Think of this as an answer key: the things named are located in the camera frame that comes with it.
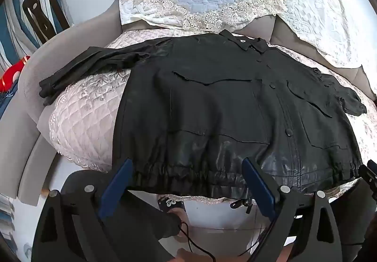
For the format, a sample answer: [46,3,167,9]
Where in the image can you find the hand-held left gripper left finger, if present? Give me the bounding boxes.
[32,158,177,262]

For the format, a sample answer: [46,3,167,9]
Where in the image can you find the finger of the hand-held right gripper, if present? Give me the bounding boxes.
[358,160,377,192]

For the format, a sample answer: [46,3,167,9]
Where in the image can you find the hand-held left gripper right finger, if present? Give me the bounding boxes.
[241,158,344,262]

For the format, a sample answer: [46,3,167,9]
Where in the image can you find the black leather jacket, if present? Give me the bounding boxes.
[39,29,367,199]

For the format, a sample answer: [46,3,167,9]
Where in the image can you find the person's black pants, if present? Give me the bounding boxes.
[118,182,377,262]

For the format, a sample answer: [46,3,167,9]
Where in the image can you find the black slipper with white eyes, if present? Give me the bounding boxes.
[157,195,185,213]

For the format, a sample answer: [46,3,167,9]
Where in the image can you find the pink quilted sofa cover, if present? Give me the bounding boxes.
[49,29,377,205]

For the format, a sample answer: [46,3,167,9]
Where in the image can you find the grey sofa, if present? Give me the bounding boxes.
[17,0,377,201]

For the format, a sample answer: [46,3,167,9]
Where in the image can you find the red bag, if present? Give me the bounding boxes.
[0,56,31,92]

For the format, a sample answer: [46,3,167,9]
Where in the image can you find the white lace cover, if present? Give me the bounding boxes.
[274,0,377,69]

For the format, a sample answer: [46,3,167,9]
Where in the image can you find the black wooden chair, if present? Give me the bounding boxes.
[22,0,70,44]

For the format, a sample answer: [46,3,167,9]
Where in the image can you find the blue striped curtain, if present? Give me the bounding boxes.
[0,0,70,53]

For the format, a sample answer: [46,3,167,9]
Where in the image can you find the black cable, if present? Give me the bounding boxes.
[177,220,217,262]

